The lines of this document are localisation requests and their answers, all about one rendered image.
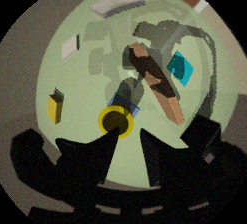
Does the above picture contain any yellow rectangular block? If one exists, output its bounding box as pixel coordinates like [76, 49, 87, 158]
[48, 94, 63, 124]

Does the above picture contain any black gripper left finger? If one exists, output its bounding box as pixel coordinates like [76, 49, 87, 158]
[54, 127, 119, 184]

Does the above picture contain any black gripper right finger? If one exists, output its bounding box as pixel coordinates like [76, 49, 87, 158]
[139, 128, 207, 188]

